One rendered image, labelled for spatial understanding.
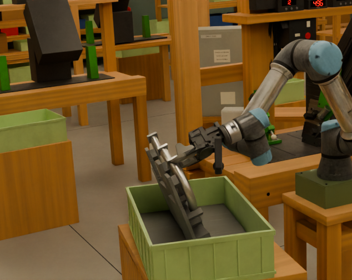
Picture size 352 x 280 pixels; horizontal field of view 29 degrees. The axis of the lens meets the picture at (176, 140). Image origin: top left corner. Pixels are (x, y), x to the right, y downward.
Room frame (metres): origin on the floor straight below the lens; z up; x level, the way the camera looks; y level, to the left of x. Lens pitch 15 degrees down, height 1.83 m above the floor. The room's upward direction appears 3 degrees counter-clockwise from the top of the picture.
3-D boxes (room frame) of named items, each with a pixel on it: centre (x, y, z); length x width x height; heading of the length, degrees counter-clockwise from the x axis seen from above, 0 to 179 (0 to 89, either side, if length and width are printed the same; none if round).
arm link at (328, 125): (2.65, -0.64, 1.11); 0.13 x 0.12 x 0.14; 31
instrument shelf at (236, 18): (3.68, -0.73, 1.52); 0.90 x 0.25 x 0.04; 115
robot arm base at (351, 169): (2.66, -0.64, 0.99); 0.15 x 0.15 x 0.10
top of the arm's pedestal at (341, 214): (2.66, -0.64, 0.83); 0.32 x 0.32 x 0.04; 23
